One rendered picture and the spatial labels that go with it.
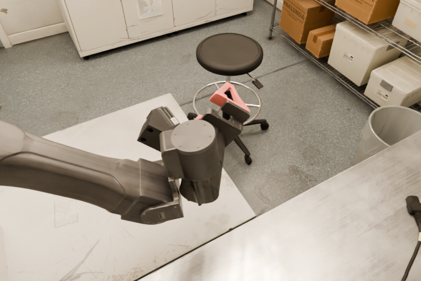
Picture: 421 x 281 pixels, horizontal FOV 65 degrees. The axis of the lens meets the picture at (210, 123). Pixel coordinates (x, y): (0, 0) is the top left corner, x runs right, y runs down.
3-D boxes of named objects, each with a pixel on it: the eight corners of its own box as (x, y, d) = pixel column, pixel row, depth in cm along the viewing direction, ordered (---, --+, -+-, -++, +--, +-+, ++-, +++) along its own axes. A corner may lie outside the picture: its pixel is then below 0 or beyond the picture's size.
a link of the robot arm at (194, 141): (208, 107, 45) (121, 124, 44) (221, 153, 38) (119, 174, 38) (217, 161, 52) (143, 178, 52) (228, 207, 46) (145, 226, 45)
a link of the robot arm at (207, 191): (181, 142, 48) (172, 180, 43) (220, 143, 47) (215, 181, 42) (189, 171, 53) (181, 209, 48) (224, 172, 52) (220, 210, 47)
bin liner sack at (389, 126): (331, 168, 191) (353, 118, 162) (371, 148, 202) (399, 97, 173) (376, 214, 171) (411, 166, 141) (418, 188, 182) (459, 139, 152)
